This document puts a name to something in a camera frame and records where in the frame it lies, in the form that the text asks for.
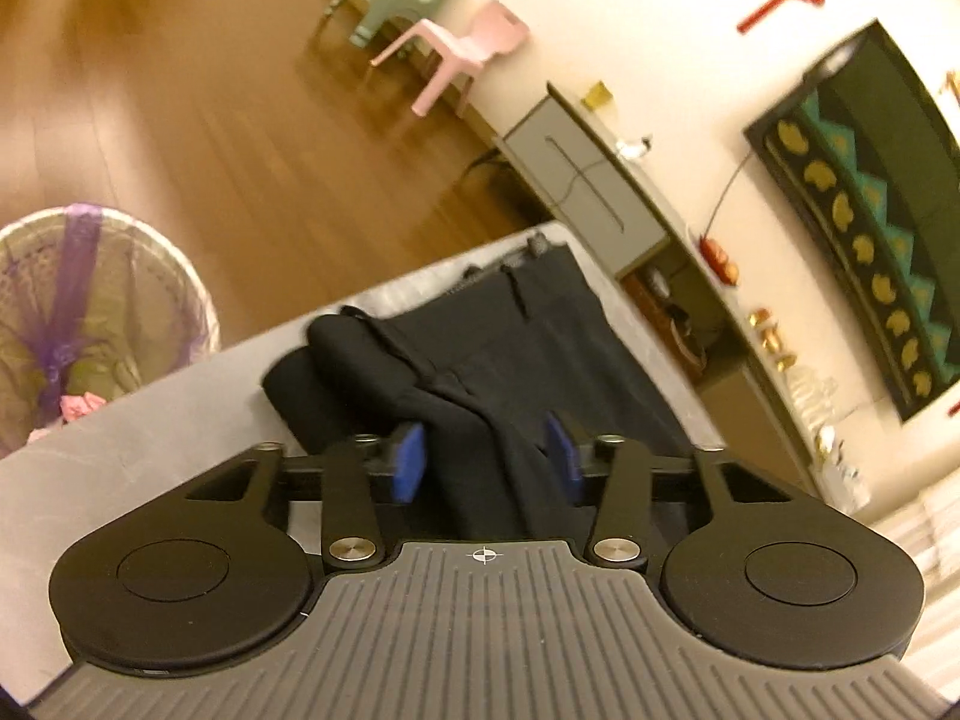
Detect black charger cable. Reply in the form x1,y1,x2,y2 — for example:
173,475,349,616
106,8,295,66
544,136,627,230

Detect group of clear glasses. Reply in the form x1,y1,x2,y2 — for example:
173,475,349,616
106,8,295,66
787,367,841,428

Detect black pants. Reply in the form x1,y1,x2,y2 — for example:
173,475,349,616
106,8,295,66
261,240,713,541

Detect round bin with purple liner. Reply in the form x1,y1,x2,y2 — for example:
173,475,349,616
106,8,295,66
0,202,222,458

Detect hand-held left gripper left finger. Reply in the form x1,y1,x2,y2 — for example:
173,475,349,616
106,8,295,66
184,420,428,567

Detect wall television with patterned cover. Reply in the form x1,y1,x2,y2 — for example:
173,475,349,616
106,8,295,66
744,19,960,422

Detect white lace curtain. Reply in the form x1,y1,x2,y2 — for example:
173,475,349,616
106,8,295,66
862,480,960,616

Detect red fruit plate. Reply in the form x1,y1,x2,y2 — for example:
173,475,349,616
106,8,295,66
697,235,740,287

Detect grey television cabinet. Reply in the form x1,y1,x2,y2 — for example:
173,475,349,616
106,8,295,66
495,81,875,518

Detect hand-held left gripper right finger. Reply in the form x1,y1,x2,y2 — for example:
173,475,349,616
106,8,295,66
544,411,796,567

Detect black television cable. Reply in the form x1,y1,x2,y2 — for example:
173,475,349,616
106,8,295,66
705,150,755,237

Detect pink plastic chair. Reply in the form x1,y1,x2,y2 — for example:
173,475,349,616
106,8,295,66
369,0,530,117

